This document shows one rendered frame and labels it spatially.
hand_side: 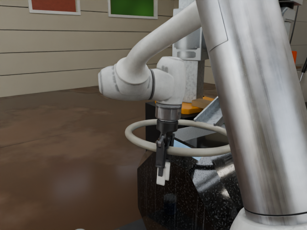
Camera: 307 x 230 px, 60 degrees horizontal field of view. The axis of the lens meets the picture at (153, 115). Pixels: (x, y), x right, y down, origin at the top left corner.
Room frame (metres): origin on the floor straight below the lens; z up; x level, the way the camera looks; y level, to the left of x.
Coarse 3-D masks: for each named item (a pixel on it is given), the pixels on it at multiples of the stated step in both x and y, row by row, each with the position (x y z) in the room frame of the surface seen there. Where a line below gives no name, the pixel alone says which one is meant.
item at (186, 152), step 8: (144, 120) 1.25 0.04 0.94; (152, 120) 1.27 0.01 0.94; (184, 120) 1.31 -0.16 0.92; (192, 120) 1.31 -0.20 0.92; (128, 128) 1.08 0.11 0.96; (136, 128) 1.17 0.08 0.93; (208, 128) 1.24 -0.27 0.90; (216, 128) 1.21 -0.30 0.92; (224, 128) 1.18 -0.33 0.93; (128, 136) 0.99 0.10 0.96; (136, 136) 0.97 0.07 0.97; (136, 144) 0.93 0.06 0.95; (144, 144) 0.90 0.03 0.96; (152, 144) 0.89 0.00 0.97; (168, 152) 0.86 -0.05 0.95; (176, 152) 0.85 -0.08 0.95; (184, 152) 0.85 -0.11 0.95; (192, 152) 0.85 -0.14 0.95; (200, 152) 0.85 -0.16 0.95; (208, 152) 0.86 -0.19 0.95; (216, 152) 0.87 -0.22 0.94; (224, 152) 0.89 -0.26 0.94
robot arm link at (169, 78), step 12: (168, 60) 0.86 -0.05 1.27; (180, 60) 0.87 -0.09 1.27; (156, 72) 0.85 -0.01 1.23; (168, 72) 0.85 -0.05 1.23; (180, 72) 0.85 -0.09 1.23; (156, 84) 0.82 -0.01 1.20; (168, 84) 0.83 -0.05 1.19; (180, 84) 0.85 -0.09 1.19; (156, 96) 0.83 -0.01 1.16; (168, 96) 0.83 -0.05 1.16; (180, 96) 0.85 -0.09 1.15
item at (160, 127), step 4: (160, 120) 0.86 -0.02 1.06; (160, 124) 0.85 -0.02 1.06; (164, 124) 0.85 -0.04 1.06; (168, 124) 0.84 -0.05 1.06; (172, 124) 0.85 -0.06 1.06; (176, 124) 0.86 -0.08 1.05; (156, 128) 0.88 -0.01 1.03; (160, 128) 0.85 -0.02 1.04; (164, 128) 0.84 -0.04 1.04; (168, 128) 0.84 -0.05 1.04; (172, 128) 0.85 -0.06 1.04; (176, 128) 0.86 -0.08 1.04; (164, 132) 0.84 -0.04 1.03; (168, 132) 0.86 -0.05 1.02; (172, 132) 0.90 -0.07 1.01; (160, 136) 0.84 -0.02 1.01; (164, 136) 0.84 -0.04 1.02; (168, 136) 0.86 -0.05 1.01; (164, 140) 0.84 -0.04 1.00
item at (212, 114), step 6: (216, 102) 1.47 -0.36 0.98; (210, 108) 1.41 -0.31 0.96; (216, 108) 1.45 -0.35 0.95; (204, 114) 1.36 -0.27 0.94; (210, 114) 1.40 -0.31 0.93; (216, 114) 1.39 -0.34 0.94; (198, 120) 1.31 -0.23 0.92; (204, 120) 1.34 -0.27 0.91; (210, 120) 1.33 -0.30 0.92; (216, 120) 1.24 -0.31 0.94; (222, 120) 1.28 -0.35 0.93
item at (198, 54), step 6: (174, 12) 2.32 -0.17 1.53; (174, 48) 2.31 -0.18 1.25; (198, 48) 2.21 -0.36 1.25; (174, 54) 2.31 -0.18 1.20; (180, 54) 2.27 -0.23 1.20; (186, 54) 2.23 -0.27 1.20; (192, 54) 2.22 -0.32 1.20; (198, 54) 2.21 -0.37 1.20; (204, 54) 2.25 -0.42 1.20; (186, 60) 2.27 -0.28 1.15; (192, 60) 2.24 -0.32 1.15; (198, 60) 2.21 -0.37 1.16
